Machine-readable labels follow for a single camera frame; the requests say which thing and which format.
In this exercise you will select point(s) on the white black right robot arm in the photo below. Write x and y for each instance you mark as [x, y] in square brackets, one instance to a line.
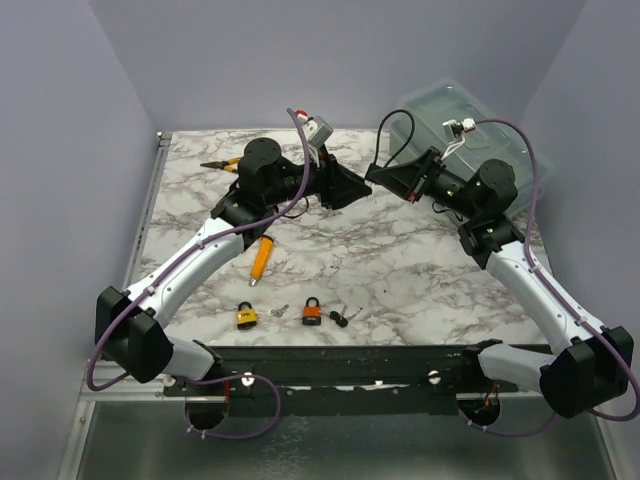
[589, 363]

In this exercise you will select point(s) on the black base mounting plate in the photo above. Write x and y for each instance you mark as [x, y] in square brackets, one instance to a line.
[327, 381]

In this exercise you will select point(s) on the silver padlock keys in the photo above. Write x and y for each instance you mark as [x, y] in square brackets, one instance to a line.
[278, 312]

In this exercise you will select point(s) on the clear green plastic toolbox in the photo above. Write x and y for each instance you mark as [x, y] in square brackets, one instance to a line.
[447, 99]

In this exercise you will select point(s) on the orange padlock with keys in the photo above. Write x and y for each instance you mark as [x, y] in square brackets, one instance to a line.
[312, 314]

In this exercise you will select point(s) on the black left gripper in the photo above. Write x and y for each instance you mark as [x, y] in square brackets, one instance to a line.
[337, 186]

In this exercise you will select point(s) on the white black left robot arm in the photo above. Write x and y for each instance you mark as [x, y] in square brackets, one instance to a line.
[130, 324]

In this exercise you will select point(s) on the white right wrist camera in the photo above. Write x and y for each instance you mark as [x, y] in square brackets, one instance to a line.
[455, 131]

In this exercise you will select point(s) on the aluminium rail frame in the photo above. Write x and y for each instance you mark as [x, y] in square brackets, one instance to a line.
[102, 373]

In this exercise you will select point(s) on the yellow utility knife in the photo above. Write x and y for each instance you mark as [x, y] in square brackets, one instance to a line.
[266, 246]

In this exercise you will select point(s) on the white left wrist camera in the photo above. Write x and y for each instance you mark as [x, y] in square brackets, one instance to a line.
[317, 132]

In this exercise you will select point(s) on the yellow padlock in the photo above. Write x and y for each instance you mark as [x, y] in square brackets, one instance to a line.
[246, 316]

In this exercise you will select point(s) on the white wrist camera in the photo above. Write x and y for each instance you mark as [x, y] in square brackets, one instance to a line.
[317, 132]
[455, 131]

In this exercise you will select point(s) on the yellow handled pliers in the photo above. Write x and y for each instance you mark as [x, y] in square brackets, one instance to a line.
[229, 165]

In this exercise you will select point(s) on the black headed padlock keys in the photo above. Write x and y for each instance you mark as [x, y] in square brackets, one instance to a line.
[341, 319]

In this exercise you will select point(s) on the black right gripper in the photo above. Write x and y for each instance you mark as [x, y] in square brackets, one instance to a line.
[409, 179]

